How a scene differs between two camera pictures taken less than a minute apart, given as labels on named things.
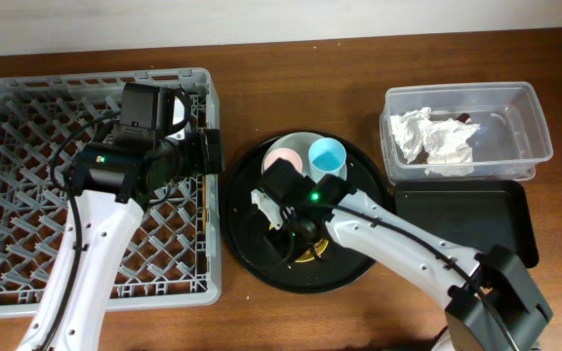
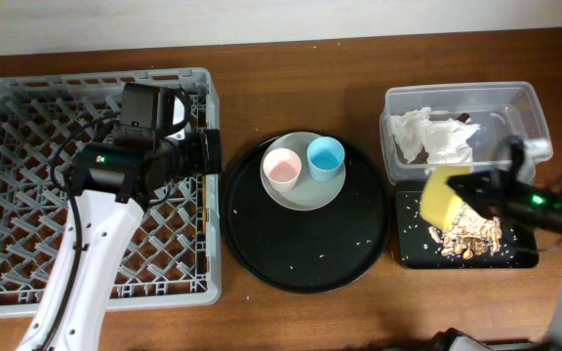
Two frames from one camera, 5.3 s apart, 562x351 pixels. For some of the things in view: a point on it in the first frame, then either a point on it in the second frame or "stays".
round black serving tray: x=265 y=253 stays
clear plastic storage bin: x=511 y=139 stays
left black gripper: x=214 y=151 stays
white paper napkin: x=445 y=142 stays
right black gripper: x=265 y=239 to x=498 y=182
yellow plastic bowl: x=309 y=254 to x=439 y=204
